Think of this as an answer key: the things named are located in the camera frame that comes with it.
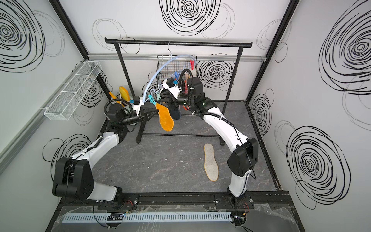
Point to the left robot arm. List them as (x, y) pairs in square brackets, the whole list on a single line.
[(73, 176)]

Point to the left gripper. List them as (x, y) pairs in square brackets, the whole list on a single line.
[(144, 116)]

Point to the grey black-backed insole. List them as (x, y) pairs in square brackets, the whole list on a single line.
[(174, 111)]

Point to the black garment rack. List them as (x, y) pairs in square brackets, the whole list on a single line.
[(199, 105)]

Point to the red white patterned insole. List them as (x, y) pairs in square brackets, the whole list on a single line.
[(185, 93)]

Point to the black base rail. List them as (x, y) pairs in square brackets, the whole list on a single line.
[(218, 200)]

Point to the yellow toast slice leaning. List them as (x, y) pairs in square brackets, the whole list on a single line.
[(113, 97)]

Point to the black wire wall basket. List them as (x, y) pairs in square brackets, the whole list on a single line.
[(176, 65)]

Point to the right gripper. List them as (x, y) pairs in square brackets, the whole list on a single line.
[(170, 101)]

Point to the grey felt yellow-edged insole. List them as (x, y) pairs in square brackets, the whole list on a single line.
[(210, 165)]

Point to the teal clothespin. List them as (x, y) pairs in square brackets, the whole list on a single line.
[(152, 99)]

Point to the white slotted cable duct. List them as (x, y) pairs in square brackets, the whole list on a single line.
[(147, 217)]

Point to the red clothespin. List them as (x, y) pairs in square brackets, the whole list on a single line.
[(191, 64)]

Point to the orange fuzzy insole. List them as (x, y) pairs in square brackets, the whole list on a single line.
[(165, 119)]

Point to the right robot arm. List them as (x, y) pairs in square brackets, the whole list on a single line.
[(241, 161)]

